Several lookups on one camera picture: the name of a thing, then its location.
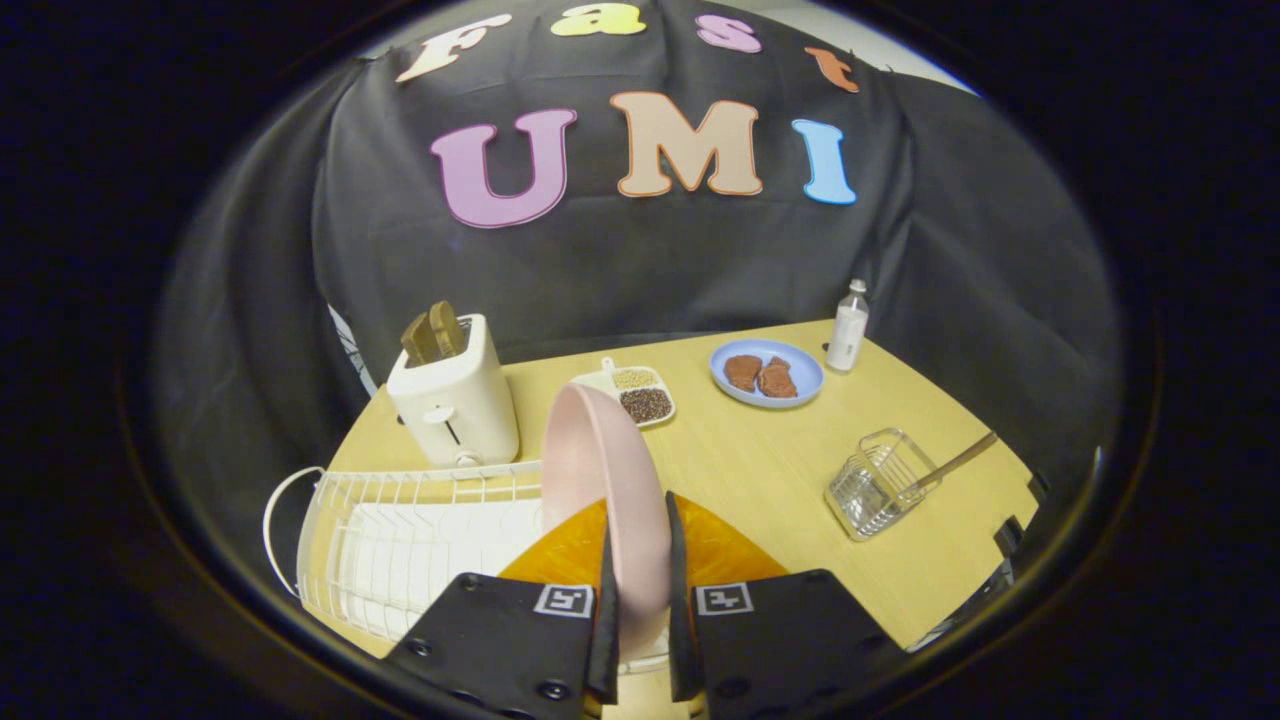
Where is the white plastic bottle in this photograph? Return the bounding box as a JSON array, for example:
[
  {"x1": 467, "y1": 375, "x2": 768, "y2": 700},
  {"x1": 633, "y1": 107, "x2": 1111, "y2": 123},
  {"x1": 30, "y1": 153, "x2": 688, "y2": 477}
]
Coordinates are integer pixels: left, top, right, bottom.
[{"x1": 825, "y1": 279, "x2": 870, "y2": 373}]

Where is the wooden handled spoon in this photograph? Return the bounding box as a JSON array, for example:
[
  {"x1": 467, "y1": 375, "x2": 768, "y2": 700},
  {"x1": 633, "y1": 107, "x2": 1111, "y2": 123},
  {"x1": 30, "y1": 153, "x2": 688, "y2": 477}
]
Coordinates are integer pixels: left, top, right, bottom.
[{"x1": 897, "y1": 431, "x2": 1000, "y2": 498}]

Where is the brown toast slice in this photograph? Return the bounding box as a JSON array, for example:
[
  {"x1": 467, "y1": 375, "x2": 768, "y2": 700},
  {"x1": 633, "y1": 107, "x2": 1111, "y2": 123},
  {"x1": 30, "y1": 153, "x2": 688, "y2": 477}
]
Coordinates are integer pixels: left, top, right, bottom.
[
  {"x1": 401, "y1": 312, "x2": 441, "y2": 367},
  {"x1": 429, "y1": 301, "x2": 468, "y2": 358}
]

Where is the cream toaster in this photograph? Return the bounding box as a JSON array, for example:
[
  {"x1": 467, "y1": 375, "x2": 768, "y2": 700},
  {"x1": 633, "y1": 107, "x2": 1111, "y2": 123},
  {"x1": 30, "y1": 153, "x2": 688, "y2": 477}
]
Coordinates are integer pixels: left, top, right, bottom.
[{"x1": 386, "y1": 314, "x2": 521, "y2": 469}]

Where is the blue plate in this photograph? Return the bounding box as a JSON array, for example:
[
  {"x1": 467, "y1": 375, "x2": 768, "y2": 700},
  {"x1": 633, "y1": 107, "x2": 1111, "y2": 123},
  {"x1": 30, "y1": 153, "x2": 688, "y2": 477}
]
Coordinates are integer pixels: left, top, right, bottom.
[{"x1": 709, "y1": 338, "x2": 825, "y2": 409}]

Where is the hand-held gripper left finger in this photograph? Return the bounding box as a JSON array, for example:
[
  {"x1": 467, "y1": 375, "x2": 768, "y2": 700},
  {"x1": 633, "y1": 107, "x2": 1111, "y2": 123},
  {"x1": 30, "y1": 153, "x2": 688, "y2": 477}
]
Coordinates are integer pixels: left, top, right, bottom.
[{"x1": 384, "y1": 498, "x2": 621, "y2": 720}]

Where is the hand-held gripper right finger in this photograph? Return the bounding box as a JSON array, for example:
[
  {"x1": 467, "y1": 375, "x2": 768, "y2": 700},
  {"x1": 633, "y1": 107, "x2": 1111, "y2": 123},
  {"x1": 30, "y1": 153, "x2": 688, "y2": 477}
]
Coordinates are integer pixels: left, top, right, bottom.
[{"x1": 664, "y1": 491, "x2": 909, "y2": 720}]

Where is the black backdrop cloth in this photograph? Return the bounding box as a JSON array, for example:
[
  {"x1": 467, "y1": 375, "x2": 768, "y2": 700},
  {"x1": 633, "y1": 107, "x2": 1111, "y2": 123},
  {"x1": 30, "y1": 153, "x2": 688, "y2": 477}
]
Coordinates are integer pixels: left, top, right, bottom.
[{"x1": 150, "y1": 0, "x2": 1123, "y2": 561}]

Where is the clear wire basket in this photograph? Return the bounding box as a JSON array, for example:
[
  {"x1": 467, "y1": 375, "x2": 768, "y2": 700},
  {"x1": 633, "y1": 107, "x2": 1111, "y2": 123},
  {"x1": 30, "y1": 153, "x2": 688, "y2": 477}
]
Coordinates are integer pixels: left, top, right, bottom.
[{"x1": 825, "y1": 428, "x2": 942, "y2": 542}]

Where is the pink plate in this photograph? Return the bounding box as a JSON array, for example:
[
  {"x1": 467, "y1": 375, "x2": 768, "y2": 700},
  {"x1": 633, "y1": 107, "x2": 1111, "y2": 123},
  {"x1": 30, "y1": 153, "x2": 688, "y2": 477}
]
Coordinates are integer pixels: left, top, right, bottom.
[{"x1": 541, "y1": 383, "x2": 674, "y2": 661}]

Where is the white wire dish rack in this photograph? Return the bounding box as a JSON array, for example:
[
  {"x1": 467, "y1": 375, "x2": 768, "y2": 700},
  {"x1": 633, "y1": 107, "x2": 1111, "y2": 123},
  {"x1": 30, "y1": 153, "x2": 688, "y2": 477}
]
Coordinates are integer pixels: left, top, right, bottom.
[{"x1": 262, "y1": 459, "x2": 671, "y2": 673}]

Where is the white divided dish with grains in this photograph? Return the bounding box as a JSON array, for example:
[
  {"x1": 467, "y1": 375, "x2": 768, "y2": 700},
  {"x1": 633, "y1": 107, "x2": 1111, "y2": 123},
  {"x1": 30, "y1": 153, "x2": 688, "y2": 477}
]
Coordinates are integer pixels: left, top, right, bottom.
[{"x1": 570, "y1": 357, "x2": 677, "y2": 430}]

